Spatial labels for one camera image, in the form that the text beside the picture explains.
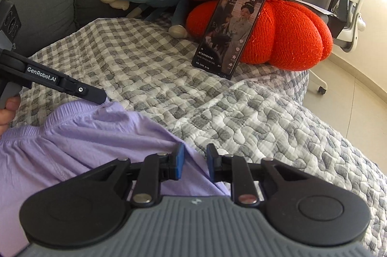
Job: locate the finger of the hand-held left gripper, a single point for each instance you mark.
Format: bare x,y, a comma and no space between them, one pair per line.
87,92

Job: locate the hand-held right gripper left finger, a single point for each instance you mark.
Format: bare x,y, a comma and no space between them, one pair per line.
180,160

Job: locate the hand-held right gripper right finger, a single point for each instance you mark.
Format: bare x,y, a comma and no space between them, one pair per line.
210,160

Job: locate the purple pants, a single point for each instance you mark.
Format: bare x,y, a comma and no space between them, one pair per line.
75,139

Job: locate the person's left hand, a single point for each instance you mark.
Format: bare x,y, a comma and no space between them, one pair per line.
9,112

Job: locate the grey checked quilted blanket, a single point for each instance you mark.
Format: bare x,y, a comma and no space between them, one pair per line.
272,130

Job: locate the black smartphone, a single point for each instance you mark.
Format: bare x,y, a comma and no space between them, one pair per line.
229,33

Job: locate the white paper sheet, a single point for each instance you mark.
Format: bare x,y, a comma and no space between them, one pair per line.
311,6

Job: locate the black hanging bag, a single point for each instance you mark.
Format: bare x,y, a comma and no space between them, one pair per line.
340,9

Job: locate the white office chair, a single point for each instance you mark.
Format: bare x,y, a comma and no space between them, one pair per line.
362,18

